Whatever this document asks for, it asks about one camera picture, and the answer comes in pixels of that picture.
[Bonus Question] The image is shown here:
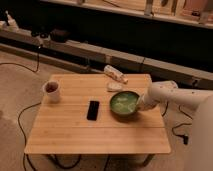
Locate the black power adapter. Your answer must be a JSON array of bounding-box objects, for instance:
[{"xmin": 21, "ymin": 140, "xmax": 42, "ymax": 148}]
[{"xmin": 182, "ymin": 134, "xmax": 189, "ymax": 145}]

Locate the small white packet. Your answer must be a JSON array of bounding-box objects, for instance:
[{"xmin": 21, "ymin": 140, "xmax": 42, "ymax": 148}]
[{"xmin": 107, "ymin": 82, "xmax": 122, "ymax": 92}]

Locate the green ceramic bowl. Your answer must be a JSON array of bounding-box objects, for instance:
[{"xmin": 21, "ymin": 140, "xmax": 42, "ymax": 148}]
[{"xmin": 109, "ymin": 91, "xmax": 139, "ymax": 116}]

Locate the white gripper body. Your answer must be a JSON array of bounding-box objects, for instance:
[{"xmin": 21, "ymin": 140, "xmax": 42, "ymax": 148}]
[{"xmin": 136, "ymin": 93, "xmax": 158, "ymax": 111}]

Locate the dark box on ledge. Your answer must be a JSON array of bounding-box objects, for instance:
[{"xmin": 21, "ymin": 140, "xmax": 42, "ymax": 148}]
[{"xmin": 50, "ymin": 29, "xmax": 69, "ymax": 43}]

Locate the black smartphone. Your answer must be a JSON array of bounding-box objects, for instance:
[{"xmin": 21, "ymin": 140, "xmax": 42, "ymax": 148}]
[{"xmin": 87, "ymin": 101, "xmax": 99, "ymax": 121}]

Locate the black floor cable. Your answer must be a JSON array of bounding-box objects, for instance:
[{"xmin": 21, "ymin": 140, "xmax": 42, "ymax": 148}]
[{"xmin": 0, "ymin": 44, "xmax": 43, "ymax": 171}]

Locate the wooden table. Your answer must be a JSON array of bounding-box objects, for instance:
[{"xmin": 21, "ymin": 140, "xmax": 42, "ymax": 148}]
[{"xmin": 25, "ymin": 74, "xmax": 171, "ymax": 154}]

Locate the white mug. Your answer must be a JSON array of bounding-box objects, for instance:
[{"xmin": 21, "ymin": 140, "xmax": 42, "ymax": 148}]
[{"xmin": 42, "ymin": 81, "xmax": 60, "ymax": 103}]

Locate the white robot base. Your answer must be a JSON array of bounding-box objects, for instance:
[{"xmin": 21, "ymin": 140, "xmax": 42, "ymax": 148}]
[{"xmin": 184, "ymin": 96, "xmax": 213, "ymax": 171}]

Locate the white spray bottle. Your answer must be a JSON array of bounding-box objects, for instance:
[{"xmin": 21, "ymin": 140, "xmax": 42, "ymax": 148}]
[{"xmin": 5, "ymin": 11, "xmax": 19, "ymax": 31}]

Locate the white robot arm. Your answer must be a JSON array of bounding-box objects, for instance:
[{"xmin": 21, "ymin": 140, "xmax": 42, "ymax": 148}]
[{"xmin": 136, "ymin": 81, "xmax": 213, "ymax": 111}]

